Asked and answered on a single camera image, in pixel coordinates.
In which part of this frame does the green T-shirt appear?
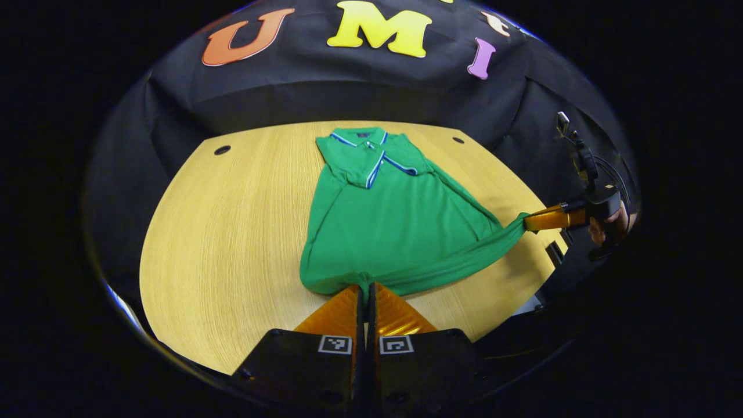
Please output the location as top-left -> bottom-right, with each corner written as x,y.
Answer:
299,127 -> 530,298

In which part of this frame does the black backdrop cloth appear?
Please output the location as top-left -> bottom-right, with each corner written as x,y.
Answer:
84,0 -> 639,291

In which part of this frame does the black camera stand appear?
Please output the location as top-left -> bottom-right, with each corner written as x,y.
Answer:
555,110 -> 600,189

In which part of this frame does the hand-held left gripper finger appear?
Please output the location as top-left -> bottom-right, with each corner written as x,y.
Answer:
367,282 -> 485,414
231,283 -> 366,414

